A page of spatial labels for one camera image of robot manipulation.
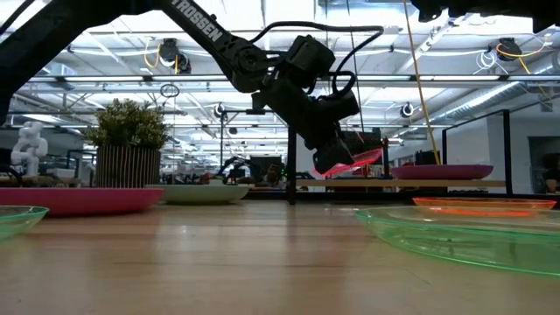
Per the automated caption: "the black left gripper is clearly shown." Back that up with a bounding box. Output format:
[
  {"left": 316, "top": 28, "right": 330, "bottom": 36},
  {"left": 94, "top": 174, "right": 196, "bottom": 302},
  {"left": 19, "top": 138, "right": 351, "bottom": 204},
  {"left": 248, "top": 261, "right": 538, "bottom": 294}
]
[{"left": 251, "top": 72, "right": 361, "bottom": 175}]

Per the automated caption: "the small black monitor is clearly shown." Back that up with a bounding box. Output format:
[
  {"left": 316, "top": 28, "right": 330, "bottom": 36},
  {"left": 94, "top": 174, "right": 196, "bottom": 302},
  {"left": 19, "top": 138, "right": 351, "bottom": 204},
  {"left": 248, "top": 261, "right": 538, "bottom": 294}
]
[{"left": 414, "top": 150, "right": 441, "bottom": 167}]

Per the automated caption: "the pale teal opaque plate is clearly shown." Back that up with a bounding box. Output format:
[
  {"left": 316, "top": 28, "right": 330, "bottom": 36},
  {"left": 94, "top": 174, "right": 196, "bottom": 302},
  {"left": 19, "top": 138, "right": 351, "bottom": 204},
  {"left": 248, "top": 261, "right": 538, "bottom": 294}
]
[{"left": 145, "top": 183, "right": 251, "bottom": 206}]

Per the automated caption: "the wooden shelf with black frame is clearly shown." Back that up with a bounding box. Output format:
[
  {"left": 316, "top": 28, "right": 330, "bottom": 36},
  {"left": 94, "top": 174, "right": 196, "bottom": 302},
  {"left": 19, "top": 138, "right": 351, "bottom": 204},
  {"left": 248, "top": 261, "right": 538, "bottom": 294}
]
[{"left": 286, "top": 108, "right": 513, "bottom": 207}]

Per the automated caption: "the magenta opaque plate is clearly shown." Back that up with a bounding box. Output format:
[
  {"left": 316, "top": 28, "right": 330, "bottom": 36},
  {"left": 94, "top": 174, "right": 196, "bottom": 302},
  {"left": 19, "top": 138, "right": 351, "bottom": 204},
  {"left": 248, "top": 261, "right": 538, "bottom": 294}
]
[{"left": 0, "top": 187, "right": 165, "bottom": 218}]

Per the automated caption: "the black metal gantry frame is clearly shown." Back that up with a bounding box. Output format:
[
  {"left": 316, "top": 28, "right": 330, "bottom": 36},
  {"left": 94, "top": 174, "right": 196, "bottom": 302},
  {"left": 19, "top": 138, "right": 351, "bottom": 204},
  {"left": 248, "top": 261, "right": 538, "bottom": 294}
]
[{"left": 220, "top": 108, "right": 281, "bottom": 183}]

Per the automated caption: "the black computer monitor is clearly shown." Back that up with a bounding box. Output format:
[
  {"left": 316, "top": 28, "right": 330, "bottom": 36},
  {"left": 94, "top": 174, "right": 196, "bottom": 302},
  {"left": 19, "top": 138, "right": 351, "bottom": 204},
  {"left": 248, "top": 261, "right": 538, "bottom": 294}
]
[{"left": 343, "top": 129, "right": 383, "bottom": 167}]

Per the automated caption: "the black aluminium table frame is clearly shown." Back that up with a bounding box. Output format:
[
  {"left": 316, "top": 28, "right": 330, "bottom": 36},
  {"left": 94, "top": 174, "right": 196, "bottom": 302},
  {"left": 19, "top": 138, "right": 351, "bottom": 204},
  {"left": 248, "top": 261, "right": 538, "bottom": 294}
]
[{"left": 244, "top": 189, "right": 560, "bottom": 206}]

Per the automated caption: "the purple opaque plate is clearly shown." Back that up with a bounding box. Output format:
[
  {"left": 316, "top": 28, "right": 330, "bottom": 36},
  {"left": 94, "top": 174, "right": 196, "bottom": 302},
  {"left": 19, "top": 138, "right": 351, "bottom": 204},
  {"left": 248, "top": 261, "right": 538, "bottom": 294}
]
[{"left": 389, "top": 164, "right": 495, "bottom": 181}]

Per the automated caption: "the black hanging cable loop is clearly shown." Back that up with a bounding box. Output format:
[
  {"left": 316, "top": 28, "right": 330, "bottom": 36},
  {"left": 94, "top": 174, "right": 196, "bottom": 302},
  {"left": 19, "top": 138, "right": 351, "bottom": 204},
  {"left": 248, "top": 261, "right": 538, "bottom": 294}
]
[{"left": 159, "top": 83, "right": 181, "bottom": 100}]

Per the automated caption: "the potted plant in striped pot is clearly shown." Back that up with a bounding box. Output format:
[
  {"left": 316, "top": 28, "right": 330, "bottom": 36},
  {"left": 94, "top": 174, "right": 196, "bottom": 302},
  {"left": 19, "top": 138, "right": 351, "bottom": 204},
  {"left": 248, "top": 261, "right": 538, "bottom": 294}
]
[{"left": 84, "top": 99, "right": 172, "bottom": 191}]

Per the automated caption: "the orange transparent plastic plate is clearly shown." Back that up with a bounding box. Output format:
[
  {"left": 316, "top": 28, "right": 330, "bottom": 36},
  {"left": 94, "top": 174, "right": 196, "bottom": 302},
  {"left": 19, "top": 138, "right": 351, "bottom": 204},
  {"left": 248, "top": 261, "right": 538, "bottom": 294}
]
[{"left": 412, "top": 197, "right": 557, "bottom": 219}]

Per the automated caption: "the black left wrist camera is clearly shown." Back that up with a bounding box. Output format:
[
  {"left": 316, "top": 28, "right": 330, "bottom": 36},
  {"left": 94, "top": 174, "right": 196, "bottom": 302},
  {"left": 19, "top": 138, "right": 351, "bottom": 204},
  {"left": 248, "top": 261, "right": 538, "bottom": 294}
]
[{"left": 283, "top": 34, "right": 338, "bottom": 82}]

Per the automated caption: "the red transparent plastic plate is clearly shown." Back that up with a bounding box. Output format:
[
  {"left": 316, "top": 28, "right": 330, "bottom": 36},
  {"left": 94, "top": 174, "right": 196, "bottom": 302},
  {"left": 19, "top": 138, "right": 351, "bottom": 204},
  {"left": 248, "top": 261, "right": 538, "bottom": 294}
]
[{"left": 311, "top": 147, "right": 384, "bottom": 179}]

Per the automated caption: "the long ceiling light rail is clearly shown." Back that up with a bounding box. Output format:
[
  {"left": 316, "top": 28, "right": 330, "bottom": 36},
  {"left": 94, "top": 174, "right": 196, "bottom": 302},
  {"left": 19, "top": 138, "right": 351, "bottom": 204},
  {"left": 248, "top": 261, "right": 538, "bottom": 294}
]
[{"left": 25, "top": 74, "right": 560, "bottom": 84}]

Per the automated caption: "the green transparent plastic plate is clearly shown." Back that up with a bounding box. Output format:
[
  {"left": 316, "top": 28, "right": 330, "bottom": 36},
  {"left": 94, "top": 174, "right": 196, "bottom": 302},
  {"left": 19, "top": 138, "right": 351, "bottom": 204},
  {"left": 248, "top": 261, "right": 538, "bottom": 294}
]
[
  {"left": 353, "top": 206, "right": 560, "bottom": 278},
  {"left": 0, "top": 206, "right": 50, "bottom": 242}
]

